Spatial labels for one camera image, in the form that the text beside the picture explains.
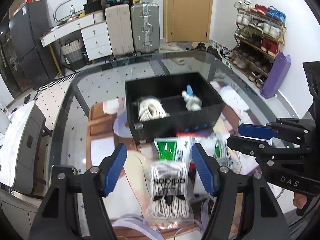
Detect black refrigerator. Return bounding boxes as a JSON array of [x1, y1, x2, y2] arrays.
[[9, 1, 58, 88]]

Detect silver suitcase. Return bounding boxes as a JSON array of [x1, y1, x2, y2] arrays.
[[130, 3, 160, 54]]

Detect white drawer desk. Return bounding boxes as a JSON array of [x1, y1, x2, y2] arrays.
[[40, 10, 112, 72]]

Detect white plush toy blue ear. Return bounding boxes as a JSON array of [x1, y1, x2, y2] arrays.
[[181, 85, 202, 112]]

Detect bagged white rope coil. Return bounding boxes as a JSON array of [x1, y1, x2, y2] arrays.
[[132, 96, 171, 122]]

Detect white cable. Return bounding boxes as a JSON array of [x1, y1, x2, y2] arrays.
[[212, 132, 242, 170]]

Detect black storage box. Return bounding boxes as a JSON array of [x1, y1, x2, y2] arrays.
[[125, 72, 225, 145]]

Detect anime printed table mat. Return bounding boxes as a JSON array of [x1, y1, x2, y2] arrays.
[[85, 81, 259, 239]]

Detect wooden door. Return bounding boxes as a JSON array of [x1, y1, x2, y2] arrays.
[[163, 0, 213, 42]]

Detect grey white side cabinet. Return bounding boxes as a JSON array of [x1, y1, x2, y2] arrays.
[[1, 101, 52, 195]]

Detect striped laundry basket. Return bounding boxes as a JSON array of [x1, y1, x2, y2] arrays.
[[61, 40, 86, 70]]

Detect purple bag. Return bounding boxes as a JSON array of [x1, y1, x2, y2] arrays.
[[260, 53, 291, 99]]

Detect plastic water bottle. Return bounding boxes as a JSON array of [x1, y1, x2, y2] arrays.
[[70, 4, 76, 20]]

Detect wooden shoe rack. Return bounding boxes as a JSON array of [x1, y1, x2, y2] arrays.
[[232, 0, 287, 89]]

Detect green white cotton pack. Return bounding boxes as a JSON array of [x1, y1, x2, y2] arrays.
[[154, 137, 194, 164]]

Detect person's right hand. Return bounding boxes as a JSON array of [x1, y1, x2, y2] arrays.
[[293, 193, 308, 209]]

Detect bagged adidas white laces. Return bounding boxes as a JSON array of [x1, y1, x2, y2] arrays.
[[144, 160, 193, 228]]

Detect beige suitcase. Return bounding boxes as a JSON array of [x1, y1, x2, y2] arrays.
[[105, 4, 134, 56]]

